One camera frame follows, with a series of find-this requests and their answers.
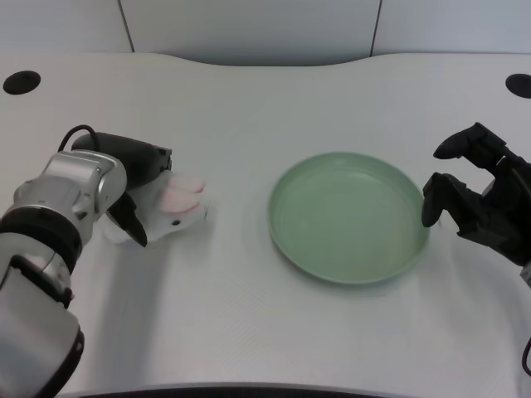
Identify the black left Dex3 hand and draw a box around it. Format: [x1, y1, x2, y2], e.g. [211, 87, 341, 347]
[71, 131, 173, 249]

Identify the black right Dex3 hand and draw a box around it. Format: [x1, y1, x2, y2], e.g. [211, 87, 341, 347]
[421, 122, 531, 269]

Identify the white plush rabbit doll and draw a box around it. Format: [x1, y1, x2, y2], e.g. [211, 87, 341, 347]
[101, 172, 211, 245]

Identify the green round plate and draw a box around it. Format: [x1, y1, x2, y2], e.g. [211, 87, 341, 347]
[267, 152, 431, 286]

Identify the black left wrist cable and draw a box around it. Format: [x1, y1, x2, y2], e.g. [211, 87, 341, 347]
[57, 124, 101, 153]

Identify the black table cable grommet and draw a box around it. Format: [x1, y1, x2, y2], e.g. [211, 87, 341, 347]
[2, 70, 41, 95]
[504, 73, 531, 99]

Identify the thin right arm cable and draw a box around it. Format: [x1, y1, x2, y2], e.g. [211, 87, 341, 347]
[518, 338, 531, 398]

